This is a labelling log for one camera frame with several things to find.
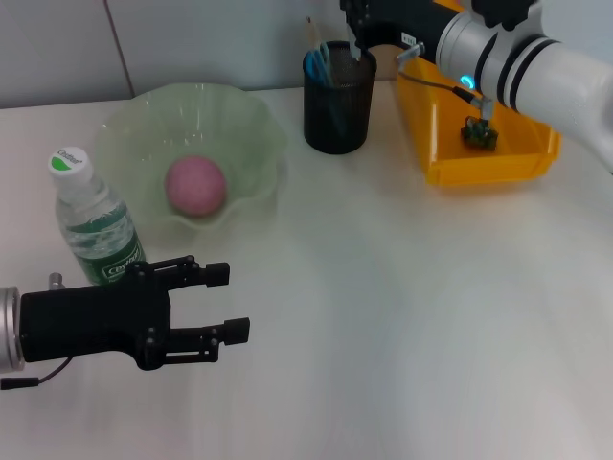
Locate green plastic wrapper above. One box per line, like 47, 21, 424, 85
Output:
459, 114, 499, 150

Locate black mesh pen holder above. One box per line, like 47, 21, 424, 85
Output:
301, 40, 378, 155

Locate clear green-label water bottle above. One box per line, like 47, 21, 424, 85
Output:
46, 146, 148, 288

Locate left arm cable with connector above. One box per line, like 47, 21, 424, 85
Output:
0, 356, 76, 390

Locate pink peach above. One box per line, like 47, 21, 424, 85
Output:
165, 154, 227, 218

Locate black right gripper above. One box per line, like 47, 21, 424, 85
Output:
338, 0, 462, 52

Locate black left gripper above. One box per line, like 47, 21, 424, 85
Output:
18, 255, 252, 372

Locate yellow plastic bin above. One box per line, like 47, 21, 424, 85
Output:
395, 45, 562, 187

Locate blue teal scissors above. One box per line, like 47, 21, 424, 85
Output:
305, 41, 349, 138

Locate green glass fruit plate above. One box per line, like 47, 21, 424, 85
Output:
92, 81, 291, 236

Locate clear plastic ruler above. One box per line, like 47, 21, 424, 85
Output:
305, 16, 329, 82

